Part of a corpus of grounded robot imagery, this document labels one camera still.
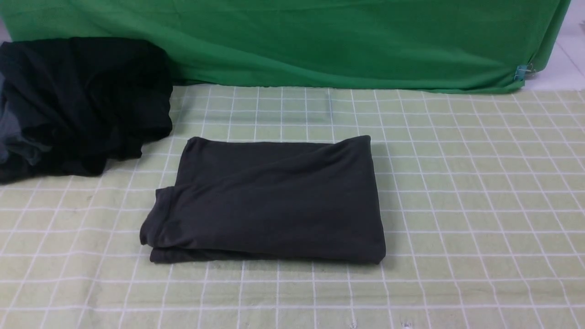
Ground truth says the pile of black clothes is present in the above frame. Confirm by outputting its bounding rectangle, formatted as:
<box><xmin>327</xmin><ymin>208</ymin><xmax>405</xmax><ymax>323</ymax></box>
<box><xmin>0</xmin><ymin>37</ymin><xmax>173</xmax><ymax>184</ymax></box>

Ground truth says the green backdrop cloth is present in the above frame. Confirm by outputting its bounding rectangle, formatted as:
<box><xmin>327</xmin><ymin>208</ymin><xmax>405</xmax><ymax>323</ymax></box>
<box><xmin>1</xmin><ymin>0</ymin><xmax>570</xmax><ymax>94</ymax></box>

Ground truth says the dark gray long-sleeved shirt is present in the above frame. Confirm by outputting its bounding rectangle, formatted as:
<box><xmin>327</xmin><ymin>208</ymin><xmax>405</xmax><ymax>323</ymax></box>
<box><xmin>139</xmin><ymin>135</ymin><xmax>386</xmax><ymax>264</ymax></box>

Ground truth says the light green checkered tablecloth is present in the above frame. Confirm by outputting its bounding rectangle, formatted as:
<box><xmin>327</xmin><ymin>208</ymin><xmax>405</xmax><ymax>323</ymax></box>
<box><xmin>0</xmin><ymin>85</ymin><xmax>585</xmax><ymax>329</ymax></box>

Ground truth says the teal binder clip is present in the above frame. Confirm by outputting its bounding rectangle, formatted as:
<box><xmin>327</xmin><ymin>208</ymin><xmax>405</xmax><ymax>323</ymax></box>
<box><xmin>514</xmin><ymin>63</ymin><xmax>537</xmax><ymax>81</ymax></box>

